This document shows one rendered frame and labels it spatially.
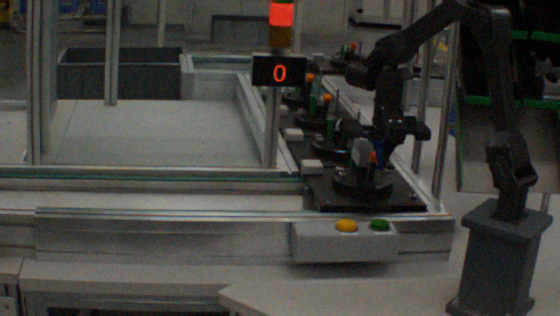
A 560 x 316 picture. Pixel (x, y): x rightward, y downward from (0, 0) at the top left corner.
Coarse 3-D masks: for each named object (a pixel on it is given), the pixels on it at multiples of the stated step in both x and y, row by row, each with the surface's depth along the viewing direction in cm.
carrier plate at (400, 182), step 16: (304, 176) 185; (320, 176) 185; (400, 176) 189; (320, 192) 175; (336, 192) 176; (400, 192) 178; (416, 192) 179; (320, 208) 168; (336, 208) 169; (352, 208) 169; (400, 208) 171; (416, 208) 172
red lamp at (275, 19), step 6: (276, 6) 175; (282, 6) 174; (288, 6) 175; (276, 12) 175; (282, 12) 175; (288, 12) 175; (270, 18) 177; (276, 18) 176; (282, 18) 175; (288, 18) 176; (276, 24) 176; (282, 24) 176; (288, 24) 176
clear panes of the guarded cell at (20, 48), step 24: (0, 0) 251; (24, 0) 252; (0, 24) 254; (24, 24) 255; (0, 48) 256; (24, 48) 258; (0, 72) 259; (24, 72) 260; (0, 96) 262; (24, 96) 263
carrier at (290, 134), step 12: (360, 108) 205; (288, 132) 210; (300, 132) 211; (336, 132) 202; (288, 144) 207; (300, 144) 208; (312, 144) 202; (324, 144) 202; (336, 144) 203; (348, 144) 204; (300, 156) 198; (312, 156) 199; (324, 156) 199; (336, 156) 198; (348, 156) 198; (300, 168) 192
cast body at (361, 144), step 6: (354, 138) 180; (360, 138) 176; (366, 138) 176; (354, 144) 179; (360, 144) 176; (366, 144) 176; (354, 150) 179; (360, 150) 176; (366, 150) 176; (372, 150) 177; (354, 156) 179; (360, 156) 175; (366, 156) 176; (360, 162) 176; (366, 162) 176
